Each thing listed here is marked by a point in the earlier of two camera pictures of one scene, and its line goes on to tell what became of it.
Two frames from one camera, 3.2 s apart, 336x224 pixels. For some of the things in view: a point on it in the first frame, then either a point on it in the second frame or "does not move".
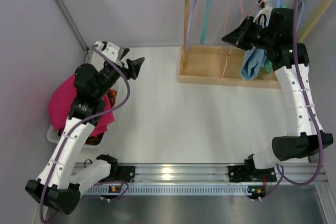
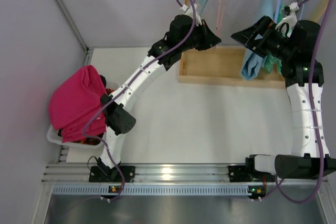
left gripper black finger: x=134 y=66 → x=212 y=40
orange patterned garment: x=95 y=140 does not move
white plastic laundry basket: x=53 y=135 does not move
